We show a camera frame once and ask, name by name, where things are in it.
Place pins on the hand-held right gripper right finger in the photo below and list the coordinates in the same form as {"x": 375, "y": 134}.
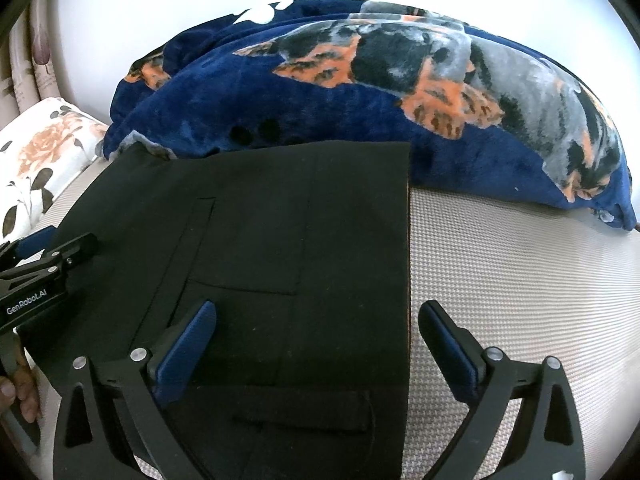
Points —
{"x": 452, "y": 345}

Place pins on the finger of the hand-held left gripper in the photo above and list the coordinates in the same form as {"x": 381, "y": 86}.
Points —
{"x": 35, "y": 240}
{"x": 75, "y": 252}

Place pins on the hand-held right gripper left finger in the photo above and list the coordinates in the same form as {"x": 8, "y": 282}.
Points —
{"x": 185, "y": 350}

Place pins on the black pants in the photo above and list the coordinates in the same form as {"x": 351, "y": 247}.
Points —
{"x": 300, "y": 240}

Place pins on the person's left hand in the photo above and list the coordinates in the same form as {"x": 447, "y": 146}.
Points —
{"x": 22, "y": 390}

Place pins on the white floral pillow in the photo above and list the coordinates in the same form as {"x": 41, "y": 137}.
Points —
{"x": 45, "y": 150}

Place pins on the beige patterned curtain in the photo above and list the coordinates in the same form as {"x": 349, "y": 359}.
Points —
{"x": 40, "y": 60}

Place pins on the blue printed blanket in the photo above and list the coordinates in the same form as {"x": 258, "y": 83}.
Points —
{"x": 350, "y": 120}

